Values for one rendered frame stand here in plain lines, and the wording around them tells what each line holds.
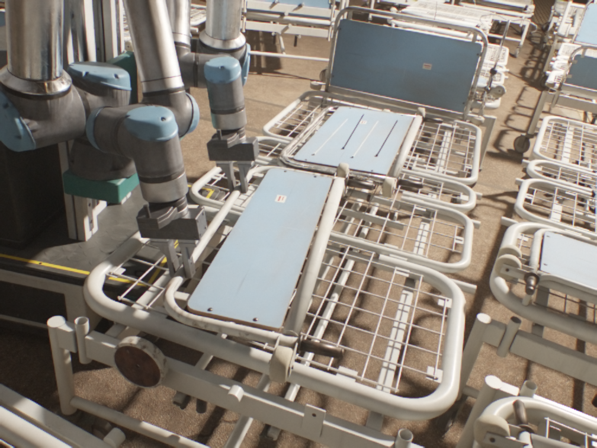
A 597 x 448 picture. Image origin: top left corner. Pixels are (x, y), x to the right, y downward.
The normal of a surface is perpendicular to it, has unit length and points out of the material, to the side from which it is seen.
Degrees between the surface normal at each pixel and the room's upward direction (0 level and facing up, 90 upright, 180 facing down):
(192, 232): 90
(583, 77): 90
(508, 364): 0
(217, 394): 90
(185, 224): 90
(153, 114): 7
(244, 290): 1
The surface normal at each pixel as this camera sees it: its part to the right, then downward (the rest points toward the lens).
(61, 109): 0.89, 0.43
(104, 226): 0.11, -0.85
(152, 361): -0.33, 0.46
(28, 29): 0.06, 0.64
